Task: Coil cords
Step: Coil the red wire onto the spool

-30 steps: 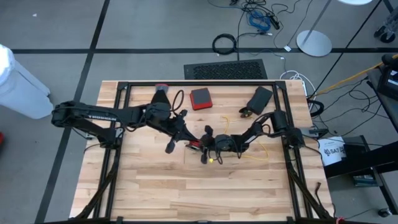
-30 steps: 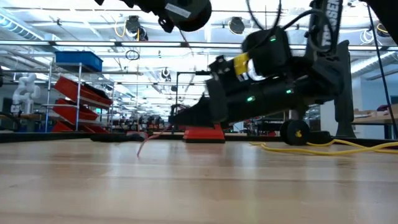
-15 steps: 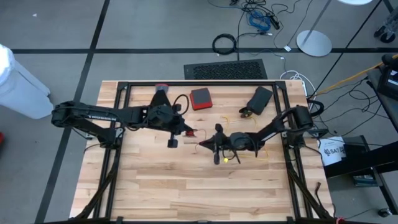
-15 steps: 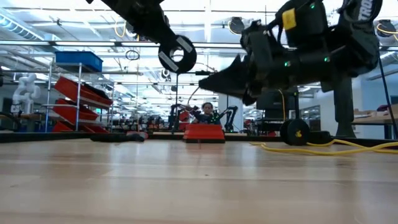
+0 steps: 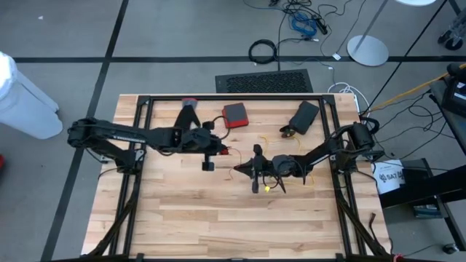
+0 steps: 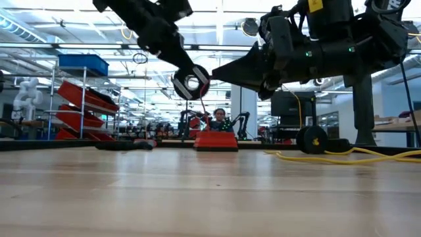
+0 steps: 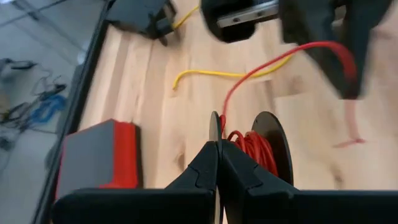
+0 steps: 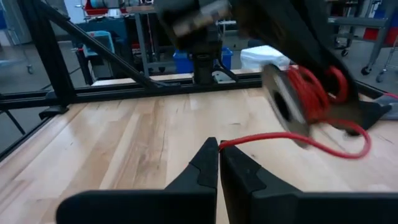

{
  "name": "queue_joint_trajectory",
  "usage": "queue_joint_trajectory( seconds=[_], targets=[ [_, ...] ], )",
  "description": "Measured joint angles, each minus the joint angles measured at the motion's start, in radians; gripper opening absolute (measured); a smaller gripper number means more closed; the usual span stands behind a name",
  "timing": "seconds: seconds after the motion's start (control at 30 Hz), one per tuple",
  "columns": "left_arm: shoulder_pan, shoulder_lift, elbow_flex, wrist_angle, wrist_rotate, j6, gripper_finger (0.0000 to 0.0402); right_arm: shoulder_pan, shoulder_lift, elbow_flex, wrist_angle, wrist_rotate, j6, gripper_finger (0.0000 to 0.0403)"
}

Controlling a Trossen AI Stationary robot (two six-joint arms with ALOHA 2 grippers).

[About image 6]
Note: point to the yellow tape band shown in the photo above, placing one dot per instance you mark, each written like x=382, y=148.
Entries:
x=315, y=5

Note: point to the black gantry frame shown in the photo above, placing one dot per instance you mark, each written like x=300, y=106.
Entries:
x=187, y=115

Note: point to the person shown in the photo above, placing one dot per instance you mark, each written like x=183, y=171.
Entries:
x=219, y=123

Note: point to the long ceiling light strip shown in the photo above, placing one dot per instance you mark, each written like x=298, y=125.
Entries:
x=98, y=46

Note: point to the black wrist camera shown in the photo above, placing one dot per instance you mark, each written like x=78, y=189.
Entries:
x=174, y=8
x=329, y=19

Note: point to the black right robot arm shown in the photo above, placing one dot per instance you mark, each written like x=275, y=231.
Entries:
x=381, y=39

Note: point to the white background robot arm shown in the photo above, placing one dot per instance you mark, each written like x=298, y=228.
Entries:
x=28, y=98

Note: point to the black background robot arm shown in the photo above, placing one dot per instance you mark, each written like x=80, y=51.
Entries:
x=243, y=121

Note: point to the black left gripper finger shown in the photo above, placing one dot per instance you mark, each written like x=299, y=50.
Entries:
x=182, y=61

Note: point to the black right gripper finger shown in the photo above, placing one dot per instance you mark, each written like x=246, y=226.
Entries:
x=246, y=69

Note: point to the metal rack with red bins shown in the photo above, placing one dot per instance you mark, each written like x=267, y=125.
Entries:
x=98, y=102

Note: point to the red box with dark lid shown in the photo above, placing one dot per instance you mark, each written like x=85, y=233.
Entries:
x=215, y=141

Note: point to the black glove with red cuff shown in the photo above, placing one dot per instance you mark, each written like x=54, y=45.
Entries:
x=115, y=145

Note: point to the blue storage bin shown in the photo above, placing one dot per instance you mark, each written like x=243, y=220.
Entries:
x=84, y=64

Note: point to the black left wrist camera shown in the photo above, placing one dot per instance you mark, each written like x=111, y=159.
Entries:
x=174, y=8

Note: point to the wooden workbench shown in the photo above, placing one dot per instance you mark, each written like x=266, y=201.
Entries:
x=394, y=126

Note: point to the black monitor on stand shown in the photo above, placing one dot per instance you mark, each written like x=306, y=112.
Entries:
x=286, y=105

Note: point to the black pouch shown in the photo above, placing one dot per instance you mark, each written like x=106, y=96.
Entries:
x=338, y=145

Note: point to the white building column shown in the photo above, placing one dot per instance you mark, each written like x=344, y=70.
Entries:
x=244, y=108

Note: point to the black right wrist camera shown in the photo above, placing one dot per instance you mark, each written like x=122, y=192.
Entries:
x=329, y=19

